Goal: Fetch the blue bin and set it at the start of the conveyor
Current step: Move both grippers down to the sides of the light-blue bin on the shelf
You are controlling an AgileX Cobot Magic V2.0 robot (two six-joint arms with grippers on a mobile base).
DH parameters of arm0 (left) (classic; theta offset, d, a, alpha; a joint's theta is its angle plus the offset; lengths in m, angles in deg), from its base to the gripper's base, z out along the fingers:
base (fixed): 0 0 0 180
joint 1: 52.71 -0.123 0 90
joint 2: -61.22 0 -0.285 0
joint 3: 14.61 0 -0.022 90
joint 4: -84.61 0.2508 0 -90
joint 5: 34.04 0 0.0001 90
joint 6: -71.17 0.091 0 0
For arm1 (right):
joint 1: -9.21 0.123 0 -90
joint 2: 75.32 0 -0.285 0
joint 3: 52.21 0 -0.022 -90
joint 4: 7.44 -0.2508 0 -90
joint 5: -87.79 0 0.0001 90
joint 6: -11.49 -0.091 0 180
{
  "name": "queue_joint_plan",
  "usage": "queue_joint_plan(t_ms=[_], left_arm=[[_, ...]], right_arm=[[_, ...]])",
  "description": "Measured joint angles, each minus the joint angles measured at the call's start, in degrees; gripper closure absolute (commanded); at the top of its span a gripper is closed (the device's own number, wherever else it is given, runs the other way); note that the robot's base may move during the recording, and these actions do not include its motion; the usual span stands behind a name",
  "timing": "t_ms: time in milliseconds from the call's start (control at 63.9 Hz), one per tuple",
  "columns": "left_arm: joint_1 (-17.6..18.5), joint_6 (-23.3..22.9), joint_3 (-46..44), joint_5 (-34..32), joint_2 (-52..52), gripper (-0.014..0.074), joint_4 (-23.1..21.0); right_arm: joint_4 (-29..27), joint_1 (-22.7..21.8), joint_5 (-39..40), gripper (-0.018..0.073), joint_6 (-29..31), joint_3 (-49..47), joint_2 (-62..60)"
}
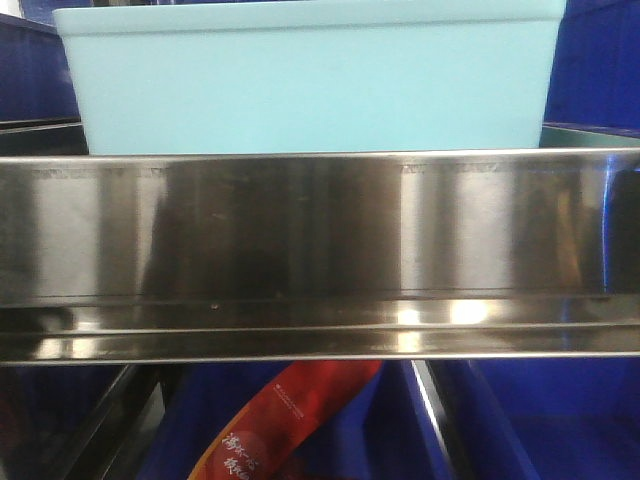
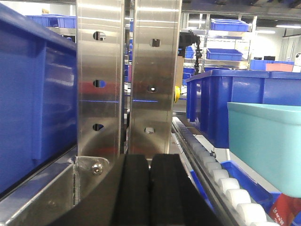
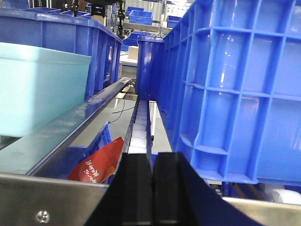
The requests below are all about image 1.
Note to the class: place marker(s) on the stainless steel shelf rail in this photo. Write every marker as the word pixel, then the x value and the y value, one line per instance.
pixel 450 254

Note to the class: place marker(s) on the dark blue left bin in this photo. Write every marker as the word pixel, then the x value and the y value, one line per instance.
pixel 35 77

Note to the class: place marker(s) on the red snack bag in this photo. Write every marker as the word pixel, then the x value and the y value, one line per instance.
pixel 259 439

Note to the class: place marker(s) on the light blue plastic bin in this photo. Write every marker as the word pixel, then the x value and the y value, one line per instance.
pixel 311 76

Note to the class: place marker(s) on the dark blue right bin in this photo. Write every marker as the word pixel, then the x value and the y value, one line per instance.
pixel 595 75

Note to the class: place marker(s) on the dark blue storage bin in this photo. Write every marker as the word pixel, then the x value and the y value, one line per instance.
pixel 384 433

